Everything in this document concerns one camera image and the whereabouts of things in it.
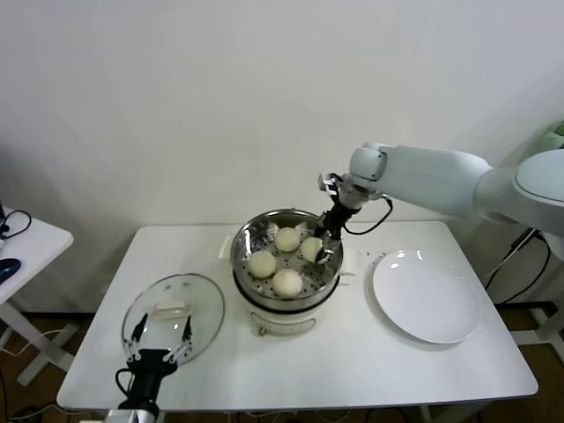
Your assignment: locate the thin black desk cable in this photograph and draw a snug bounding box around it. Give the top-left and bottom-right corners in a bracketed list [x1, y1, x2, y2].
[0, 210, 32, 241]

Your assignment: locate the white side table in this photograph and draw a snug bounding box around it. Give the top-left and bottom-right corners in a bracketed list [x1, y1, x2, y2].
[0, 218, 75, 389]

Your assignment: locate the mint green appliance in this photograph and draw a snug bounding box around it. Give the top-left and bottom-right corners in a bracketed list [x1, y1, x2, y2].
[535, 118, 564, 153]

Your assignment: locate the white floor cable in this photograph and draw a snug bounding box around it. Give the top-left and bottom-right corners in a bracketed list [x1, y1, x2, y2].
[0, 328, 67, 359]

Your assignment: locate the white oval plate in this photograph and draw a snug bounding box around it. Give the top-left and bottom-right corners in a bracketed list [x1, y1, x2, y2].
[371, 249, 480, 345]

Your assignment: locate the perforated steel steamer basket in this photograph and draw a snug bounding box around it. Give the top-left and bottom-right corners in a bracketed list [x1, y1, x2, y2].
[228, 210, 344, 312]

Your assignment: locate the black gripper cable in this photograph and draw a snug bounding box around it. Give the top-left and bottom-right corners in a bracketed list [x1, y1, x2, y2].
[114, 367, 136, 396]
[343, 196, 394, 235]

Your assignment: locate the white side desk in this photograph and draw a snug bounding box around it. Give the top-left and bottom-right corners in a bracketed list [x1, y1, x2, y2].
[513, 306, 564, 350]

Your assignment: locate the black power cable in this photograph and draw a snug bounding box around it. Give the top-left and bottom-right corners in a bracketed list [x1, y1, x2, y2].
[482, 224, 552, 306]

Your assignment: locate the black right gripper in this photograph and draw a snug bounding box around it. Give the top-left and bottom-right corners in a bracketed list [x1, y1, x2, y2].
[312, 201, 353, 264]

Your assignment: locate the white steamed baozi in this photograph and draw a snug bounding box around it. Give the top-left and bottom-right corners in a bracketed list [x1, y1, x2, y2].
[299, 236, 325, 263]
[246, 250, 278, 279]
[271, 268, 303, 299]
[274, 226, 301, 254]

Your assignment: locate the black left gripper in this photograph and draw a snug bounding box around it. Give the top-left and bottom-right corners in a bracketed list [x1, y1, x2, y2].
[118, 312, 195, 411]

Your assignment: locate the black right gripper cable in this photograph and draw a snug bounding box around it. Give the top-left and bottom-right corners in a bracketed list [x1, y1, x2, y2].
[343, 196, 394, 235]

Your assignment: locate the white power cable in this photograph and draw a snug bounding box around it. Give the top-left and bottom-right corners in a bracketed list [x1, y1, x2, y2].
[479, 237, 530, 287]

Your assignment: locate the glass pot lid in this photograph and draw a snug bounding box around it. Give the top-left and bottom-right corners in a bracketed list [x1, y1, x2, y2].
[121, 272, 226, 370]

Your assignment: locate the blue computer mouse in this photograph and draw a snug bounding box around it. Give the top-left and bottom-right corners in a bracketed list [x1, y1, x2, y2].
[0, 258, 22, 283]

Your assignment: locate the cream electric pot base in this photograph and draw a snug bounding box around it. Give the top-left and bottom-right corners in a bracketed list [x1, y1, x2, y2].
[219, 235, 357, 338]

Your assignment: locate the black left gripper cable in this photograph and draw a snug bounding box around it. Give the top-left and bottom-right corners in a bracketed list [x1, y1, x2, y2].
[114, 367, 136, 396]

